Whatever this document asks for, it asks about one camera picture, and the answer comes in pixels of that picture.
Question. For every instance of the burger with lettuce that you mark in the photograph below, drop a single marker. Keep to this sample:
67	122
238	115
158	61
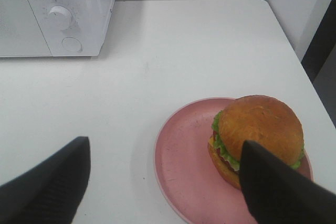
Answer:
260	118

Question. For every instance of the round white door button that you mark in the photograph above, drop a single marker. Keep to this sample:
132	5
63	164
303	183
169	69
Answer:
71	44

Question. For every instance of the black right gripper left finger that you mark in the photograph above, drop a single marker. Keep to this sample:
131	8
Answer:
52	191

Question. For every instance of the white microwave door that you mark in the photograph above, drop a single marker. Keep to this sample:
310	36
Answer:
20	33

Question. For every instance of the white microwave oven body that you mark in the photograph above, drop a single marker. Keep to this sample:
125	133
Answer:
90	24

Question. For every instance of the pink round plate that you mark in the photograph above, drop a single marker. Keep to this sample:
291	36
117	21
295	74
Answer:
185	172

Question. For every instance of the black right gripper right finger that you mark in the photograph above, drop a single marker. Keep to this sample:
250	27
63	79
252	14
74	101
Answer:
276	193

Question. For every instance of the lower white microwave knob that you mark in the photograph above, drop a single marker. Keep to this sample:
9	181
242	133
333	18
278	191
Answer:
60	17

